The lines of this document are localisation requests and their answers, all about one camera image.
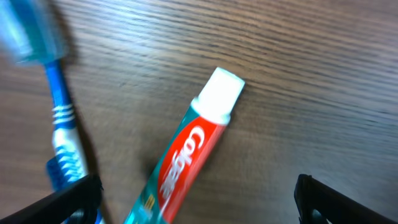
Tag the Colgate toothpaste tube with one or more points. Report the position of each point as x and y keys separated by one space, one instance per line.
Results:
x=204 y=122

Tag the blue white Colgate toothbrush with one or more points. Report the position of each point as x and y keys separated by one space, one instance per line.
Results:
x=32 y=36

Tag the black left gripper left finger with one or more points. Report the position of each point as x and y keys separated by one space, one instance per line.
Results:
x=77 y=203

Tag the blue disposable razor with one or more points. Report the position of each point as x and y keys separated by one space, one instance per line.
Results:
x=55 y=174

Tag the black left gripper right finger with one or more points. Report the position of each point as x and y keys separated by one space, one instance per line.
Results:
x=319 y=203

